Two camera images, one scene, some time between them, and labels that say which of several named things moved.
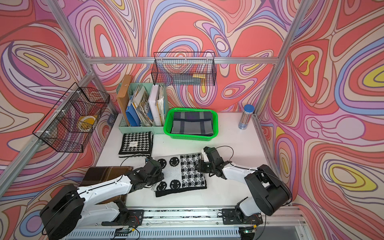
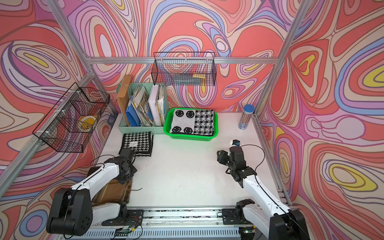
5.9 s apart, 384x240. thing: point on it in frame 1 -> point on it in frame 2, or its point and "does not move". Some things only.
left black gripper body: x=158 y=177 -> x=125 y=177
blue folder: x=133 y=117 does not move
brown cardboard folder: x=124 y=97 does not move
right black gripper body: x=206 y=167 -> x=231 y=164
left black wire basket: x=68 y=127 does not move
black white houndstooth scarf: x=136 y=144 does not move
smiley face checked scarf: x=179 y=174 -> x=195 y=121
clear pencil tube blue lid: x=248 y=109 does not move
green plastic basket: x=180 y=137 does not move
